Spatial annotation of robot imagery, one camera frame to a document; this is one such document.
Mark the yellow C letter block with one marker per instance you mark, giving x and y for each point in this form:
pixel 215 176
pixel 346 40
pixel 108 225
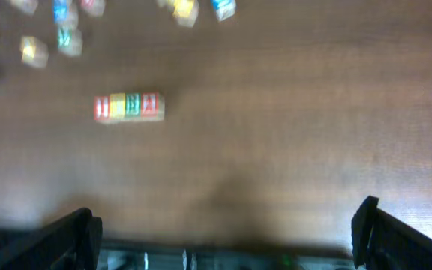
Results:
pixel 117 106

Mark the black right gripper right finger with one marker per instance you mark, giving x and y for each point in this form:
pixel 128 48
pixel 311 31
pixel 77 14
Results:
pixel 380 241

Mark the yellow block cluster lower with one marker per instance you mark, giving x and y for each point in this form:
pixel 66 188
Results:
pixel 186 12

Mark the green V block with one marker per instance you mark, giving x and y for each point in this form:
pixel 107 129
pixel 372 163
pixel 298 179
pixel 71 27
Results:
pixel 70 41

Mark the yellow O block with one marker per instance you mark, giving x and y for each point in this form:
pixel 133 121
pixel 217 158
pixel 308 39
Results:
pixel 34 52

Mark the blue block centre left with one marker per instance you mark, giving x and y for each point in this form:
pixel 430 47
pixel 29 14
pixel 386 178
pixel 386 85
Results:
pixel 65 14

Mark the green R block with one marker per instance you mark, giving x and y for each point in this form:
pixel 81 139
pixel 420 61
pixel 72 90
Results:
pixel 132 106

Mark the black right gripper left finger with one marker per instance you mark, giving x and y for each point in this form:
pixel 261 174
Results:
pixel 71 242

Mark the red O block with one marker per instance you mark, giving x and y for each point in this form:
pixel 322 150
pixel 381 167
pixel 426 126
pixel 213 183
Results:
pixel 94 8

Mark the red A block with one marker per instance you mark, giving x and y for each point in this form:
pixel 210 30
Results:
pixel 152 108

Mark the red I letter block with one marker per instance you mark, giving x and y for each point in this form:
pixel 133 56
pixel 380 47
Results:
pixel 102 109

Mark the blue E block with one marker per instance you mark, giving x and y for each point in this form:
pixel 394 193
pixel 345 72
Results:
pixel 224 9

